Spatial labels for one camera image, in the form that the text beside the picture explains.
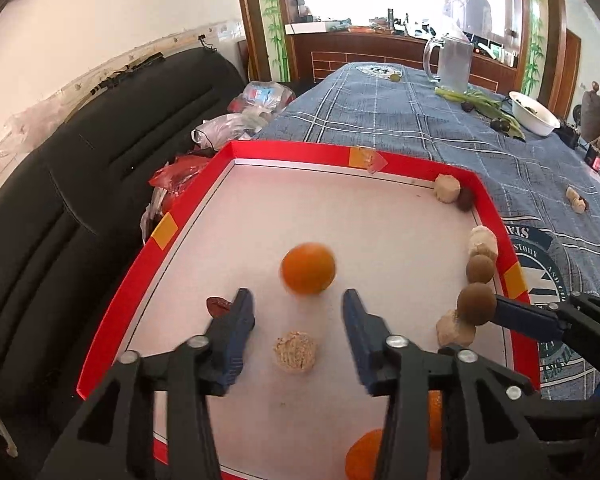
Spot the beige pastry block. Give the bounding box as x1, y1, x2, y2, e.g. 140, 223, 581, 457
436, 310, 477, 348
434, 174, 462, 204

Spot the beige pastry cube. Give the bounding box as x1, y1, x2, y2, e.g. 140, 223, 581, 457
468, 226, 498, 262
566, 186, 588, 214

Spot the brown kiwi fruit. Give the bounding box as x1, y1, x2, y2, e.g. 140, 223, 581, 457
456, 283, 496, 326
465, 254, 495, 284

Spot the dark red jujube date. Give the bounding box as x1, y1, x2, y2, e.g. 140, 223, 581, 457
206, 296, 232, 318

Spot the orange tangerine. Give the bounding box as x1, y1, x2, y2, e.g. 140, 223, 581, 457
280, 243, 337, 296
344, 390, 443, 480

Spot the round beige pastry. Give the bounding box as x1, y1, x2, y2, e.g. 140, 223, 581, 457
273, 332, 317, 373

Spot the red shallow box lid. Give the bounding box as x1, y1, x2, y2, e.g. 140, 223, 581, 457
78, 141, 528, 479

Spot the blue plaid tablecloth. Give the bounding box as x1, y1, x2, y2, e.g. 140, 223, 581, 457
254, 62, 600, 401

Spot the black red-label canister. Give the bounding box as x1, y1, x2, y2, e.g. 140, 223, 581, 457
584, 145, 600, 172

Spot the black pot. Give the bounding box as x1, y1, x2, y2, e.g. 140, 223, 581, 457
554, 125, 581, 150

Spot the white bowl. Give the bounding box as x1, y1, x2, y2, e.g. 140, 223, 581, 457
508, 91, 560, 138

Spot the black sofa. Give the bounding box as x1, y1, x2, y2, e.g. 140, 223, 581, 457
0, 48, 245, 479

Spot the green vegetable leaves pile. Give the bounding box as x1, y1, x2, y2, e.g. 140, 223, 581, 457
434, 87, 526, 142

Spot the clear glass mug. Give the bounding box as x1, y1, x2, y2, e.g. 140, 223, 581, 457
422, 36, 472, 93

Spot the plastic bags pile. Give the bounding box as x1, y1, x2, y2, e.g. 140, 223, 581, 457
140, 81, 296, 244

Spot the wooden cabinet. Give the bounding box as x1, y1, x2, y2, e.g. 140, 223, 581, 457
286, 32, 522, 94

